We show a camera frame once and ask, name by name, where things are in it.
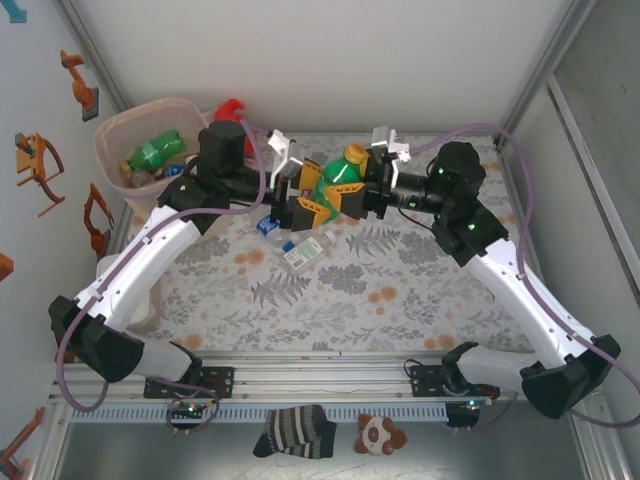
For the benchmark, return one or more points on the green bottle yellow cap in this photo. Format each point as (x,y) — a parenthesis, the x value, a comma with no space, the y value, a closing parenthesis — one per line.
(160,147)
(342,172)

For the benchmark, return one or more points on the square clear bottle white cap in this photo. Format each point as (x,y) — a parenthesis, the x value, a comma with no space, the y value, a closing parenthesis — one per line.
(300,252)

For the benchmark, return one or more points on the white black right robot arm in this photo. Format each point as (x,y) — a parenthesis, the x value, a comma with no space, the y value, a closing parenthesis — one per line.
(525,305)

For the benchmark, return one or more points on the beige plastic bin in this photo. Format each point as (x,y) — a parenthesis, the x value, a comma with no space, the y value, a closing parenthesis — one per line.
(107,135)

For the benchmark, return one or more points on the red plush toy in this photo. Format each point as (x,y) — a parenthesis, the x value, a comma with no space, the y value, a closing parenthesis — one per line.
(231,107)

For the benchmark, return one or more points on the floral patterned tablecloth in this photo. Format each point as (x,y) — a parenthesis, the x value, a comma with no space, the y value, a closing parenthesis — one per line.
(250,310)

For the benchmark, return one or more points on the striped black beige sock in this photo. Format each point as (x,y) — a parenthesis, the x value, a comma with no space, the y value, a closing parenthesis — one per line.
(295,432)

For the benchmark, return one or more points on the small circuit board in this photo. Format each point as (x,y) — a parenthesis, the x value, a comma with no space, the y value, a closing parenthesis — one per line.
(190,409)
(472,404)

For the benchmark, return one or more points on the brown white panda plush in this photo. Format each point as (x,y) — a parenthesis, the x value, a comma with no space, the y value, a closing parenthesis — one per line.
(377,435)

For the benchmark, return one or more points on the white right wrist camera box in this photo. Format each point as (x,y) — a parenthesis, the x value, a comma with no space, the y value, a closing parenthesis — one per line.
(382,137)

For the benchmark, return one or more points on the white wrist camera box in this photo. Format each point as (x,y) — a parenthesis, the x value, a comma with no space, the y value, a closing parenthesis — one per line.
(382,137)
(277,142)

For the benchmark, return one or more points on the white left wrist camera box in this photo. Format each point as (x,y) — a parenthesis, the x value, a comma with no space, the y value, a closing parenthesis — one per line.
(277,142)

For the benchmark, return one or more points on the aluminium frame post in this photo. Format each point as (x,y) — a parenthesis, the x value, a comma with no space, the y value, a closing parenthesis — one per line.
(94,45)
(557,50)

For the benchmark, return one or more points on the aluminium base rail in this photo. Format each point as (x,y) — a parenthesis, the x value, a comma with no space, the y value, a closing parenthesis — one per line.
(320,387)

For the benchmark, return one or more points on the blue wall figure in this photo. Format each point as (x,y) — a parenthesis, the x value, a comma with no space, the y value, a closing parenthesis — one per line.
(19,12)

